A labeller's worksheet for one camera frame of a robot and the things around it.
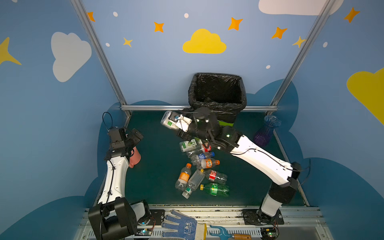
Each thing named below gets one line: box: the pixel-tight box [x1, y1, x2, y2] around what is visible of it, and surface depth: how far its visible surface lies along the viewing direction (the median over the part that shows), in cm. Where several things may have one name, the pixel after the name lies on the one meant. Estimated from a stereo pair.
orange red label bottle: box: [200, 158, 221, 169], surface depth 90 cm
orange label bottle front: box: [175, 163, 192, 191], surface depth 86 cm
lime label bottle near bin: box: [179, 138, 197, 152], surface depth 100 cm
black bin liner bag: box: [188, 72, 247, 123], surface depth 93 cm
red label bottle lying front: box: [204, 169, 228, 182], surface depth 86 cm
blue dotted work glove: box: [161, 209, 208, 240], surface depth 72 cm
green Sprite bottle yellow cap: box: [200, 183, 230, 197], surface depth 81 cm
